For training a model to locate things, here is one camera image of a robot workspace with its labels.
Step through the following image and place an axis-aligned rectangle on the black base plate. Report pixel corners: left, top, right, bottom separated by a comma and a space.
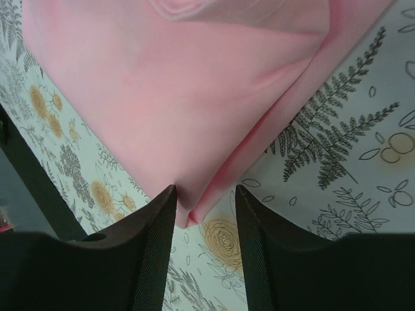
1, 109, 86, 240

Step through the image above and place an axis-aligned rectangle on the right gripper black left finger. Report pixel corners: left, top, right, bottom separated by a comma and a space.
1, 185, 177, 310

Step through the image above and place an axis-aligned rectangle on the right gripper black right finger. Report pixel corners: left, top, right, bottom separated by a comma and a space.
235, 185, 414, 310

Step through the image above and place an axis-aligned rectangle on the pink t-shirt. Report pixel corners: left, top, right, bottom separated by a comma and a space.
21, 1, 390, 228

